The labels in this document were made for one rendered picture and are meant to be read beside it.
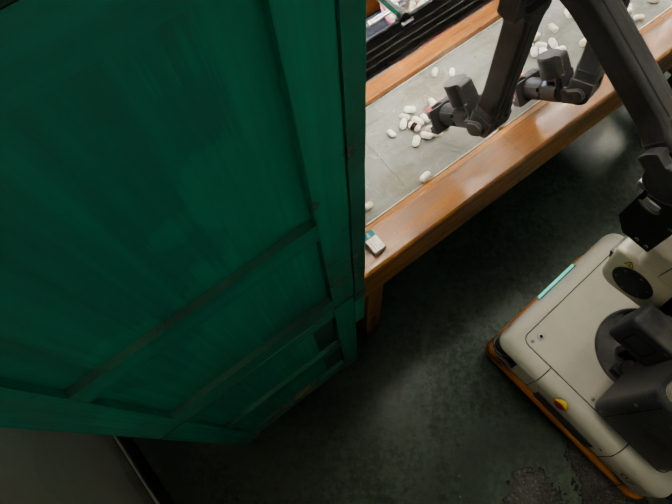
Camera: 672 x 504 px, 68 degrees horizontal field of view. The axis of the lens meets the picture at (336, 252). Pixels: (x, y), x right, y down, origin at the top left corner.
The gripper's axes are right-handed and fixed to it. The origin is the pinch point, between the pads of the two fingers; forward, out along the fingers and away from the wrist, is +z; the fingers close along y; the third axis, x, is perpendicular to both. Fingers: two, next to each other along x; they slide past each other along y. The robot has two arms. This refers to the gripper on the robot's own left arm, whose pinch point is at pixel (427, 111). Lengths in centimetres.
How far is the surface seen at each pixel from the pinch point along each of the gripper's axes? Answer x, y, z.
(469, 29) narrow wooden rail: -7.9, -32.9, 16.4
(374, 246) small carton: 16.6, 35.1, -13.5
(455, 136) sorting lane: 10.7, -5.2, -0.7
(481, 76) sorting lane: 3.3, -25.3, 7.3
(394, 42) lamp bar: -23.5, 9.4, -13.1
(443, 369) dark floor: 96, 24, 14
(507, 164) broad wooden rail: 19.4, -8.3, -14.8
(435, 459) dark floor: 111, 47, -2
